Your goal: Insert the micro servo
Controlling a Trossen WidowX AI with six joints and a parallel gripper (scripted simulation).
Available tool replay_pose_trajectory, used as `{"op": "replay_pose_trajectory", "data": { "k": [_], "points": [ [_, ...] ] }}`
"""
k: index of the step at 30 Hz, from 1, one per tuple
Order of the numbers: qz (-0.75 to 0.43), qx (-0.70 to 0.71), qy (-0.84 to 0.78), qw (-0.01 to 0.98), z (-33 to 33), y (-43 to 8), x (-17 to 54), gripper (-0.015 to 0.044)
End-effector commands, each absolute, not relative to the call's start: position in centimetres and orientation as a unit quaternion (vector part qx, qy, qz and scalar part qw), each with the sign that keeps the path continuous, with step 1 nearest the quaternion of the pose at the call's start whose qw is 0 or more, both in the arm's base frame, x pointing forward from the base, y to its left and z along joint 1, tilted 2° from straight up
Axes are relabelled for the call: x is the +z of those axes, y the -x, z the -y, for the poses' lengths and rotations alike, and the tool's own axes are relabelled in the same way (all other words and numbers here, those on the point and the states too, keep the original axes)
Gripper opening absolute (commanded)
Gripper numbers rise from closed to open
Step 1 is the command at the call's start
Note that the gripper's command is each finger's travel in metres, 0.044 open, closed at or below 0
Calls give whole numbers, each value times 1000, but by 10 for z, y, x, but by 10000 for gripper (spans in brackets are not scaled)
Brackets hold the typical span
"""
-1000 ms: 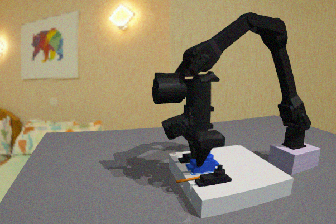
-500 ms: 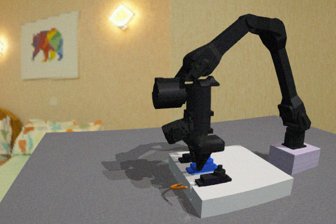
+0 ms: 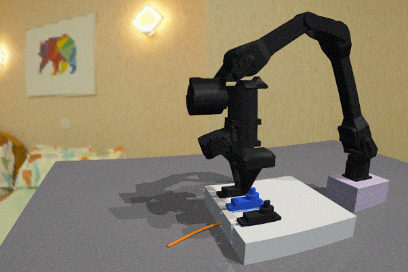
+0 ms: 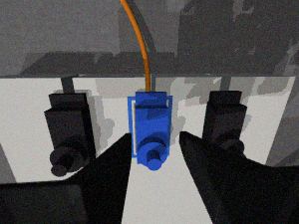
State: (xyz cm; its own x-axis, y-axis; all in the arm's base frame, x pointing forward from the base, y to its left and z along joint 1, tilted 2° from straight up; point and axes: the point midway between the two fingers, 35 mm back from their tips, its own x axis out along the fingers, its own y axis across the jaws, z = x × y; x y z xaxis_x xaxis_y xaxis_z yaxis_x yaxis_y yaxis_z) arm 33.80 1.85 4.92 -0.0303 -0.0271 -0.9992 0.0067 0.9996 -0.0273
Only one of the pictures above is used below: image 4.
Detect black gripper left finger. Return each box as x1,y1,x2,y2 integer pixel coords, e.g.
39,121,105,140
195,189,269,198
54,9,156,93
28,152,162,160
0,133,132,224

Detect blue micro servo with orange cable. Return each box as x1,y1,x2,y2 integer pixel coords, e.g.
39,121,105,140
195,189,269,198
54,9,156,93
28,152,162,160
120,0,168,170

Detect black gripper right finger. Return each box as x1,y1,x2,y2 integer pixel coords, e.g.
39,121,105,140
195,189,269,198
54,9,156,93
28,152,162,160
179,131,299,224

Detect white rectangular platform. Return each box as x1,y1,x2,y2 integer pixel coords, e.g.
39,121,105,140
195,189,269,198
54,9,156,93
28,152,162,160
0,74,296,224

